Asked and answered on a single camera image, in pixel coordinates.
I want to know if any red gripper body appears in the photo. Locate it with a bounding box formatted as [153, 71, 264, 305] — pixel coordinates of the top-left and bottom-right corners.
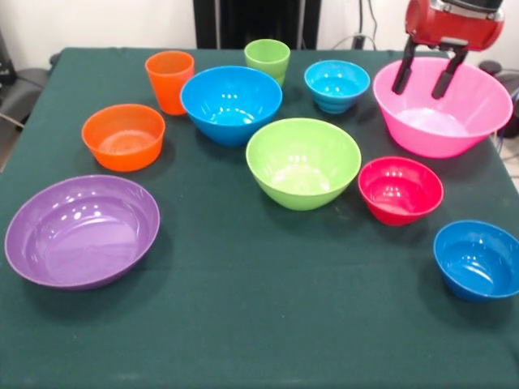
[405, 0, 506, 53]

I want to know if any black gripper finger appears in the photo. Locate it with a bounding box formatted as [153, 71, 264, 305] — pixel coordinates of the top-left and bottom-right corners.
[391, 38, 417, 96]
[431, 49, 468, 100]

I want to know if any large pink bowl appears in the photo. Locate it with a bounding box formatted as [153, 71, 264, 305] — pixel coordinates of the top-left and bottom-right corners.
[372, 56, 514, 159]

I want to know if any black floor stand base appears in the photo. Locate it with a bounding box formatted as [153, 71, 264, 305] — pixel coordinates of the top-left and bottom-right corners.
[478, 60, 519, 130]
[0, 30, 52, 126]

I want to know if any small ribbed cyan bowl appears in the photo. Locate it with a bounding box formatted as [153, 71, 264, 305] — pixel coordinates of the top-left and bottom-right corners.
[303, 60, 371, 115]

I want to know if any red bowl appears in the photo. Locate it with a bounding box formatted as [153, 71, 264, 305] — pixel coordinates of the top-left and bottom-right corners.
[357, 156, 444, 227]

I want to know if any green cup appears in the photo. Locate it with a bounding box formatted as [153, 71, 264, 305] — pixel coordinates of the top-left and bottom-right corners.
[243, 38, 291, 88]

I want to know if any green bowl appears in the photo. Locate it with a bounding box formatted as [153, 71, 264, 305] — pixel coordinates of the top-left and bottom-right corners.
[245, 118, 362, 212]

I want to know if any large light blue bowl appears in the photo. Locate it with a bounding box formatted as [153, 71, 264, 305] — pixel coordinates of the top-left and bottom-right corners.
[179, 66, 284, 147]

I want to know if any small dark blue bowl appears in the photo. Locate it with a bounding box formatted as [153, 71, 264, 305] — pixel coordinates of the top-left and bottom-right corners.
[432, 220, 519, 302]

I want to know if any orange cup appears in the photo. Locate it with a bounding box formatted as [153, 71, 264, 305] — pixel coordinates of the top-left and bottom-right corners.
[144, 50, 195, 117]

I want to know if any dark green tablecloth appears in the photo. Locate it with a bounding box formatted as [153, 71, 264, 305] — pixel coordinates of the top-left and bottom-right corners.
[0, 47, 519, 389]

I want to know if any orange bowl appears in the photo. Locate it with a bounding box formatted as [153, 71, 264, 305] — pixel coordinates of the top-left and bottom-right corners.
[81, 104, 166, 173]

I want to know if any purple bowl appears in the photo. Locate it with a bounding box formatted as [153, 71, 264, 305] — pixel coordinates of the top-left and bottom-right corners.
[3, 174, 161, 291]

